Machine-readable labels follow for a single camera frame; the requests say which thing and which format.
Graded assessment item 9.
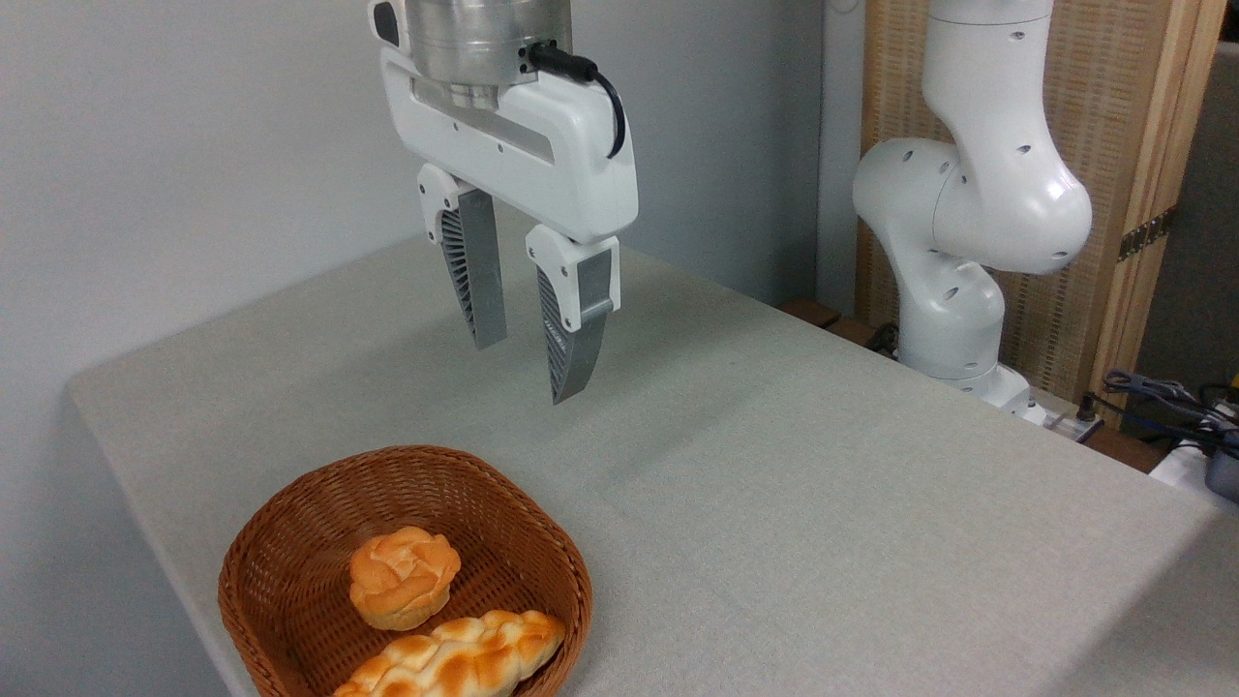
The grey tablecloth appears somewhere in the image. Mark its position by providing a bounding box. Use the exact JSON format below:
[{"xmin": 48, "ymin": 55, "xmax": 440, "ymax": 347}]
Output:
[{"xmin": 66, "ymin": 228, "xmax": 1239, "ymax": 697}]

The round knotted bread roll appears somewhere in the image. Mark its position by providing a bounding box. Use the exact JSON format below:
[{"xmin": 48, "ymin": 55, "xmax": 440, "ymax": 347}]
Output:
[{"xmin": 348, "ymin": 526, "xmax": 463, "ymax": 632}]

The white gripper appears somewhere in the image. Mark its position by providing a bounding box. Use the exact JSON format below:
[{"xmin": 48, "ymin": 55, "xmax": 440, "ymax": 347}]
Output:
[{"xmin": 367, "ymin": 0, "xmax": 640, "ymax": 407}]

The grey plastic box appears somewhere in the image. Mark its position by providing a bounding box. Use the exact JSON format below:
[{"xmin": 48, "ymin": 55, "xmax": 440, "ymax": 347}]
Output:
[{"xmin": 1204, "ymin": 434, "xmax": 1239, "ymax": 504}]

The brown woven wicker basket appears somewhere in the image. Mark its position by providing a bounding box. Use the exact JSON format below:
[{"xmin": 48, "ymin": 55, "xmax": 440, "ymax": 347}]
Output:
[{"xmin": 218, "ymin": 444, "xmax": 594, "ymax": 697}]

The bamboo screen with wooden frame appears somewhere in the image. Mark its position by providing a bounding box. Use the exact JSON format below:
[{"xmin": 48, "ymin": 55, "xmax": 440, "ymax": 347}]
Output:
[{"xmin": 857, "ymin": 0, "xmax": 1230, "ymax": 429}]

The dark metal screen hinge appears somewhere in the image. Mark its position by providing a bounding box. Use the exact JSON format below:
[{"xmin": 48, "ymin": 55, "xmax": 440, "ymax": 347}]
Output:
[{"xmin": 1117, "ymin": 205, "xmax": 1179, "ymax": 263}]

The silver cylindrical wrist flange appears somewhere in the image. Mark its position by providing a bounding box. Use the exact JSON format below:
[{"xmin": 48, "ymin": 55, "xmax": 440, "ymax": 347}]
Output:
[{"xmin": 404, "ymin": 0, "xmax": 575, "ymax": 109}]

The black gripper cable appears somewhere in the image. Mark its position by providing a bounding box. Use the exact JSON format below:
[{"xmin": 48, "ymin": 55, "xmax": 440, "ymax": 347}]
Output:
[{"xmin": 525, "ymin": 41, "xmax": 628, "ymax": 161}]

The long braided bread loaf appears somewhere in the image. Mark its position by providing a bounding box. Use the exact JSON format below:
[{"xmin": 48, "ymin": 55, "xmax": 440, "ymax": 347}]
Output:
[{"xmin": 331, "ymin": 608, "xmax": 568, "ymax": 697}]

